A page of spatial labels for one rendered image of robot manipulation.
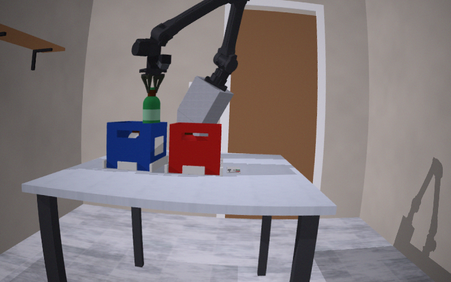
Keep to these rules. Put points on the red plastic crate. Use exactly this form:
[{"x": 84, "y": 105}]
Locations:
[{"x": 206, "y": 151}]

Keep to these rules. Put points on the white paper strip with printed marks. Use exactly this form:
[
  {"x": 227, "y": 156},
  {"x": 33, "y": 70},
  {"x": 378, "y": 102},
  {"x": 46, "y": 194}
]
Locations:
[{"x": 231, "y": 169}]

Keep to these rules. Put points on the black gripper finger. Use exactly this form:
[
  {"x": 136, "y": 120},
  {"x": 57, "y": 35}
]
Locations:
[
  {"x": 146, "y": 78},
  {"x": 155, "y": 78}
]

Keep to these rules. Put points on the white bottle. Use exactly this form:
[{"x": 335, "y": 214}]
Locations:
[{"x": 134, "y": 134}]

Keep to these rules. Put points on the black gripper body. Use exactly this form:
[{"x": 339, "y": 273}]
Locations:
[{"x": 151, "y": 71}]

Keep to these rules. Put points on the red bottle with pink label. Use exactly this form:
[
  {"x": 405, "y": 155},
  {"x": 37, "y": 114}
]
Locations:
[{"x": 189, "y": 136}]

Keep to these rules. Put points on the blue plastic crate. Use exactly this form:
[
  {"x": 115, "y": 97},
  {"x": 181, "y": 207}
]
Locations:
[{"x": 150, "y": 147}]

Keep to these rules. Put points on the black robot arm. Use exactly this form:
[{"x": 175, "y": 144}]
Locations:
[{"x": 225, "y": 58}]

